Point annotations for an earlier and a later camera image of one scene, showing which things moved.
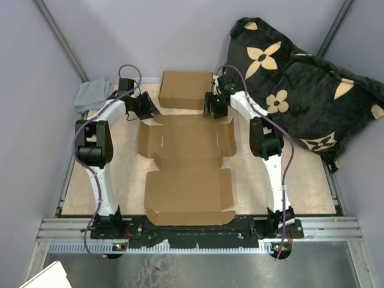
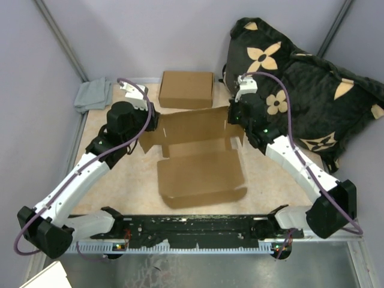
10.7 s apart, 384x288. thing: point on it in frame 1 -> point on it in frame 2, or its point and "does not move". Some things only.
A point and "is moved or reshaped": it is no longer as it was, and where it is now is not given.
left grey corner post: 50,19 does not move
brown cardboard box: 185,90 does not move
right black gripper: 209,100 -> 233,104
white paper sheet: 53,276 does not move
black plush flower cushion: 319,105 does not move
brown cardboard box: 190,188 is moved or reshaped
